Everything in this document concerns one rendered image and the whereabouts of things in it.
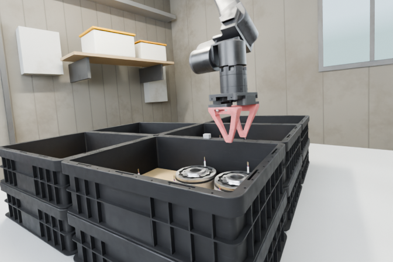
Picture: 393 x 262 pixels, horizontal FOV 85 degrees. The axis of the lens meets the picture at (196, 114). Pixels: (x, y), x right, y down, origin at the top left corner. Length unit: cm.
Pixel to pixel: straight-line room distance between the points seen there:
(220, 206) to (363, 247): 44
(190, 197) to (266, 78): 277
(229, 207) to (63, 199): 41
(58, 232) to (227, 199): 48
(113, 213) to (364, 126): 260
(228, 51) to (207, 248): 34
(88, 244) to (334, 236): 55
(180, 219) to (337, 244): 41
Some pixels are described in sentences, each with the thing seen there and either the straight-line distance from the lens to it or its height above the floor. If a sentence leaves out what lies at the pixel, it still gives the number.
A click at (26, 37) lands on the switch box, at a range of 294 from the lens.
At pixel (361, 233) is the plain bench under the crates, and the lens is 70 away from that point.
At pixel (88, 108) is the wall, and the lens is 317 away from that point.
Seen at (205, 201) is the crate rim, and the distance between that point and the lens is 28.
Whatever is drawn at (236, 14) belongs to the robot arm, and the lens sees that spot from 49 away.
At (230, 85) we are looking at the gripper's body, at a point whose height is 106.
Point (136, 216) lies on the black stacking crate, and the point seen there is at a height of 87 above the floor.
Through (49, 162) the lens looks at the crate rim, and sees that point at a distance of 58.
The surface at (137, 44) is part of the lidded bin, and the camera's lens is 304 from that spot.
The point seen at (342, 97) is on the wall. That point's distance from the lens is 277.
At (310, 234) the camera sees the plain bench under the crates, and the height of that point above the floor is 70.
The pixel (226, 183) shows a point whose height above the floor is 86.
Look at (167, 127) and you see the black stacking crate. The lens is 106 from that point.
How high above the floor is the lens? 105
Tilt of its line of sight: 5 degrees down
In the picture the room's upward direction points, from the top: 4 degrees counter-clockwise
